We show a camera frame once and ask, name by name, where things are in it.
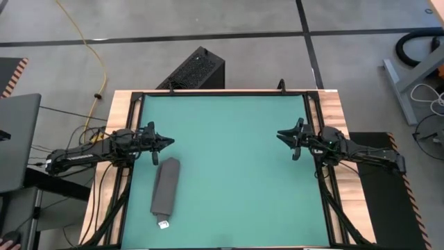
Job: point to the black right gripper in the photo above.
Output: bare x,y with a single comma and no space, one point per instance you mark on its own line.
312,140

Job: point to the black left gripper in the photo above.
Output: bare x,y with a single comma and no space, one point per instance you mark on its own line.
149,139

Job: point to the grey towel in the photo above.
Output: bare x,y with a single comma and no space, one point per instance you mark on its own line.
166,187

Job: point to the white towel label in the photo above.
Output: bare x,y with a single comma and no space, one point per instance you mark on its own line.
163,224

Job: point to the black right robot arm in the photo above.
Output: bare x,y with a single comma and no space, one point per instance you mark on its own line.
367,152

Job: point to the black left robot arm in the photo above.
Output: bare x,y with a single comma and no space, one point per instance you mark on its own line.
79,156

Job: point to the green table mat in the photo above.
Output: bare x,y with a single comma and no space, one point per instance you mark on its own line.
243,194

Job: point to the black computer tower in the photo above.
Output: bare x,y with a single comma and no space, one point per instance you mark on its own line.
194,71

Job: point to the wooden table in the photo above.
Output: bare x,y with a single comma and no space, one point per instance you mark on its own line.
350,194

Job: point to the black hazard-striped floor mat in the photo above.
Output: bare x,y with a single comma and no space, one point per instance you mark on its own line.
385,208
8,73

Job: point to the grey metal desk leg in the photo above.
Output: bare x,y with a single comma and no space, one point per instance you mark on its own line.
399,90

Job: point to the grey side table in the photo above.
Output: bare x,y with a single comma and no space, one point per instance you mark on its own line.
17,139

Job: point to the black computer mouse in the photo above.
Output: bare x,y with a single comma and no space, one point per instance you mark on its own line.
12,237

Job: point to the person's hand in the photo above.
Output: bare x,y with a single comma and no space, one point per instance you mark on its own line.
8,246

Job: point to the black table frame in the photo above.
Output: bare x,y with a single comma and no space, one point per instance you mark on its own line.
137,111

